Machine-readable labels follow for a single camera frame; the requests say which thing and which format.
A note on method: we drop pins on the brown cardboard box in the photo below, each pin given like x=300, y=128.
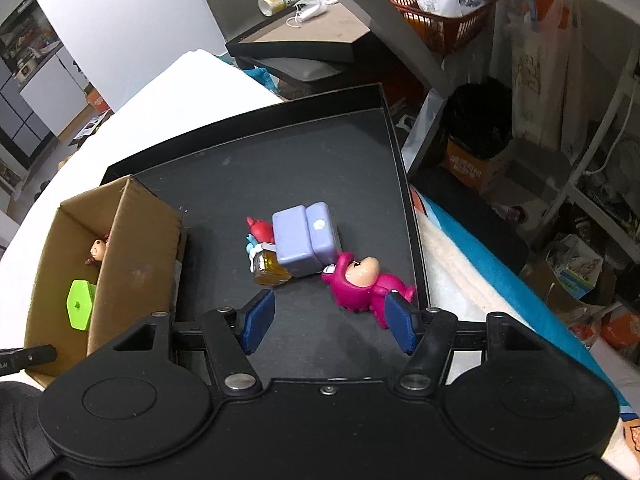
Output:
x=135, y=270

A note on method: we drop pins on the orange printed cardboard box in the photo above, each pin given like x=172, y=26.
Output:
x=465, y=165

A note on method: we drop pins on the purple plastic box toy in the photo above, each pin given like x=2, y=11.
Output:
x=295, y=240

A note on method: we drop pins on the red hat amber bottle figurine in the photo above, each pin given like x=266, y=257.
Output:
x=270, y=270

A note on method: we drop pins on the black plastic bag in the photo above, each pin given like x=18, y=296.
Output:
x=477, y=115

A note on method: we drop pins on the white tote bag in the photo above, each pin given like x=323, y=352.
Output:
x=540, y=75

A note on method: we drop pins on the red plastic basket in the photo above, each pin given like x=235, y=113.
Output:
x=460, y=25

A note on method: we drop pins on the grey chair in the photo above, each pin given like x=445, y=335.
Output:
x=225, y=0

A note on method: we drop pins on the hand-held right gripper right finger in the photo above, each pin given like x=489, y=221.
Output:
x=402, y=322

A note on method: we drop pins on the black tray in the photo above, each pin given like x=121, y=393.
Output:
x=300, y=170

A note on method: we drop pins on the black framed board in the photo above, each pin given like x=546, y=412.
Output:
x=320, y=30

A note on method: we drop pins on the white face mask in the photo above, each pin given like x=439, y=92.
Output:
x=312, y=10

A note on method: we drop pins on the pink suit figurine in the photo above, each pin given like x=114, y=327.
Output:
x=370, y=290

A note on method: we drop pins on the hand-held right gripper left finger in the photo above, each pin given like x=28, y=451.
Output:
x=257, y=320

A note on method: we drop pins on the grey desk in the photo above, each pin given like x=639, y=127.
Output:
x=390, y=25

